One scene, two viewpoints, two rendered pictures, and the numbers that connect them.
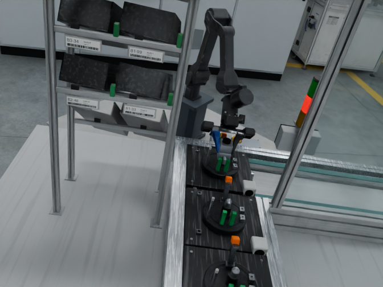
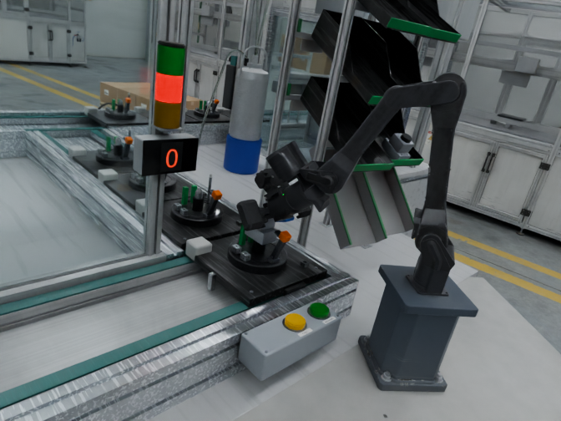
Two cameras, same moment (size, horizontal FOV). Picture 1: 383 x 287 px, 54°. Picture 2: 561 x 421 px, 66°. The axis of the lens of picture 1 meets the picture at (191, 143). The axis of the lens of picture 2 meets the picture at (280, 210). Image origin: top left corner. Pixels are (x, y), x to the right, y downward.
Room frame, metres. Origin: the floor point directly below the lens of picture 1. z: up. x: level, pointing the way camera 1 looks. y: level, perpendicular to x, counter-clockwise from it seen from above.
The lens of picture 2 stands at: (1.81, -0.68, 1.47)
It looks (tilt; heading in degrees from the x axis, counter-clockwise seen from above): 22 degrees down; 139
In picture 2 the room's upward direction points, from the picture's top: 10 degrees clockwise
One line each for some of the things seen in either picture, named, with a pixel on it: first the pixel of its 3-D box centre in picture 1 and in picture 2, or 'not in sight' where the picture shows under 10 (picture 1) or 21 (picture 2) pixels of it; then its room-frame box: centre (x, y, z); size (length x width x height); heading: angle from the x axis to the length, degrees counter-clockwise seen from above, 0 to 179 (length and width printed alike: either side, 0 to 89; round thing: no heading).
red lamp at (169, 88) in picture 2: (312, 103); (169, 87); (1.01, -0.32, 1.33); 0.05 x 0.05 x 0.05
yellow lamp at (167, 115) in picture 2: (306, 118); (167, 113); (1.01, -0.32, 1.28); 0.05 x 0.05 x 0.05
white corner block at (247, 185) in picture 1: (248, 188); (198, 249); (1.02, -0.23, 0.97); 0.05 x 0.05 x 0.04; 6
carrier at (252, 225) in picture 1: (226, 208); (198, 201); (0.85, -0.15, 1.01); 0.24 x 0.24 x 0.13; 6
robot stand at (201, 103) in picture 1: (187, 115); (411, 327); (1.44, 0.04, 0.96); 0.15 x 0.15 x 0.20; 61
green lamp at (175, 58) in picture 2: (318, 89); (170, 59); (1.01, -0.32, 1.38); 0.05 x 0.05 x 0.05
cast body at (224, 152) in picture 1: (224, 149); (259, 222); (1.09, -0.12, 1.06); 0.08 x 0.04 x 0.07; 6
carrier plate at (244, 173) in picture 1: (219, 169); (256, 261); (1.10, -0.12, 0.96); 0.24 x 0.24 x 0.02; 6
